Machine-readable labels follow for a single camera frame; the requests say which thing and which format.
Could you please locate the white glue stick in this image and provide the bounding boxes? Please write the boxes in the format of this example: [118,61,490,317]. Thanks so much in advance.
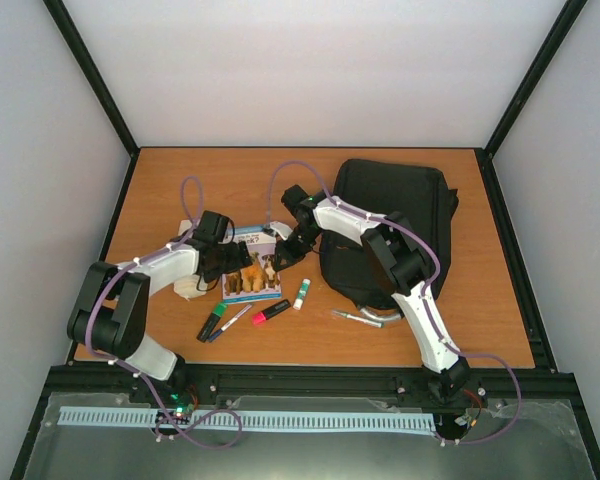
[293,278,311,311]

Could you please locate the green black highlighter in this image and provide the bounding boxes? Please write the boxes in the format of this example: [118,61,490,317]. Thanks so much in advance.
[196,302,227,343]

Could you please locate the pink black highlighter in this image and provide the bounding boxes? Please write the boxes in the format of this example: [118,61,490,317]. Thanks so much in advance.
[252,299,291,326]

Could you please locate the dog picture book purple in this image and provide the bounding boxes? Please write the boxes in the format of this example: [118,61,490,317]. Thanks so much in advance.
[222,225,282,304]

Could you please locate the beige fabric pencil case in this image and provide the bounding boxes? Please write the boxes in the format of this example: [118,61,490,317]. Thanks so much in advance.
[173,219,206,303]

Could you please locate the purple cable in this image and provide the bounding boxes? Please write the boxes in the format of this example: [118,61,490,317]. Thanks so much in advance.
[85,174,243,449]
[266,160,523,447]

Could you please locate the silver white pen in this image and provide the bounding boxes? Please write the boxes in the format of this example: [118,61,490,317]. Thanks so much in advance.
[331,309,384,328]

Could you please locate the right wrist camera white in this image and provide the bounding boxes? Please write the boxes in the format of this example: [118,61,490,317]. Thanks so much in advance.
[262,221,293,240]

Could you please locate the black student backpack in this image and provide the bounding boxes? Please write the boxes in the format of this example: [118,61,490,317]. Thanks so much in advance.
[318,158,460,311]

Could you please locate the left black frame post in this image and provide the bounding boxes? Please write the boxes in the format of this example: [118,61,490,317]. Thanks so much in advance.
[42,0,141,157]

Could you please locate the right black frame post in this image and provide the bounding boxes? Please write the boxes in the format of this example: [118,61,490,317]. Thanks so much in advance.
[482,0,589,157]

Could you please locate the light blue cable duct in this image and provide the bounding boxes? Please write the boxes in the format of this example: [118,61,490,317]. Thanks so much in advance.
[57,406,436,435]

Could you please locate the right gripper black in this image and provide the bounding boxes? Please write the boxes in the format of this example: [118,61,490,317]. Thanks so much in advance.
[274,225,322,274]

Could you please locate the blue white marker pen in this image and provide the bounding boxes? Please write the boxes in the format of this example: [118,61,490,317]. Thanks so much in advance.
[207,303,254,343]

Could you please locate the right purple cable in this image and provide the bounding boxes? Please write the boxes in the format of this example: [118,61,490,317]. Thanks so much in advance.
[266,160,523,447]

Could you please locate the black frame post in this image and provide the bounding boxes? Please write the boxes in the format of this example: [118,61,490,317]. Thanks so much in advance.
[42,0,141,157]
[482,0,589,157]

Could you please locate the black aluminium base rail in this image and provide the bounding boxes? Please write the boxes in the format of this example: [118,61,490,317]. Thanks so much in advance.
[41,362,584,413]

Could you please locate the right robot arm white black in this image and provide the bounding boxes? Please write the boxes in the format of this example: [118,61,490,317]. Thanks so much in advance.
[273,185,470,404]

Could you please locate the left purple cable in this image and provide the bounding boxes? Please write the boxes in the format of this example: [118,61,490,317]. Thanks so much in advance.
[85,174,243,449]

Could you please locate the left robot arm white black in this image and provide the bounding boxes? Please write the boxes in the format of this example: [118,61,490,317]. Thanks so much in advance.
[67,211,252,403]

